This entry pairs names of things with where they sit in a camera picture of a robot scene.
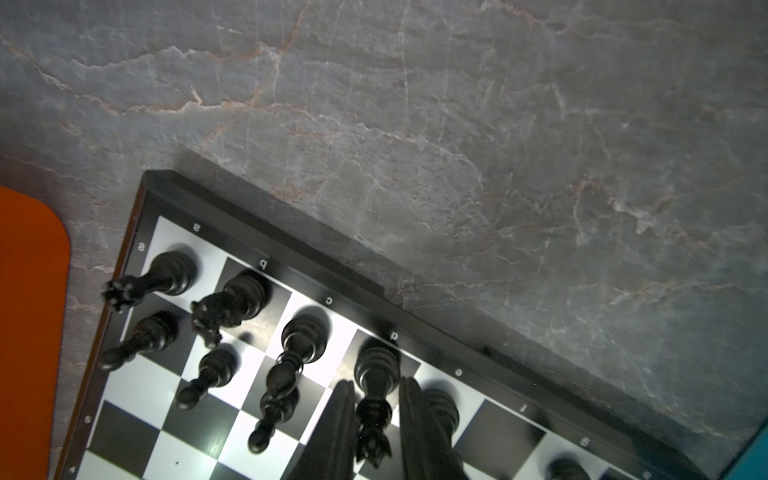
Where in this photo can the black chess queen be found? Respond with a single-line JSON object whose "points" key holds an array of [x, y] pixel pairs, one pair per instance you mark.
{"points": [[377, 372]]}

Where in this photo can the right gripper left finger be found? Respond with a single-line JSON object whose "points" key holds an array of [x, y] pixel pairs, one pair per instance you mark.
{"points": [[331, 449]]}

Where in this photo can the orange plastic tray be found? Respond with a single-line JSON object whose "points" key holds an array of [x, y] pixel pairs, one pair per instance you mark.
{"points": [[35, 258]]}

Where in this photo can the black chess knight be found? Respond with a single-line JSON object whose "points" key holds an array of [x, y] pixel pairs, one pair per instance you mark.
{"points": [[242, 298]]}

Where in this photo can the black chess rook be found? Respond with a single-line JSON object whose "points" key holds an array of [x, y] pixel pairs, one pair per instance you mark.
{"points": [[171, 273]]}

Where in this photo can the blue plastic tray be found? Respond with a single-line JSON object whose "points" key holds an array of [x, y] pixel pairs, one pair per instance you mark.
{"points": [[752, 461]]}

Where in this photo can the black chess bishop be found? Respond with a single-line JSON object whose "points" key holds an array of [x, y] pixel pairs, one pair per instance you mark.
{"points": [[304, 340]]}

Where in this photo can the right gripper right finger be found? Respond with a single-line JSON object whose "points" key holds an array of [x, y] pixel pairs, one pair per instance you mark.
{"points": [[428, 420]]}

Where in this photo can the black white chess board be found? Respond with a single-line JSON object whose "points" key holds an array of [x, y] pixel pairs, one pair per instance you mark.
{"points": [[127, 425]]}

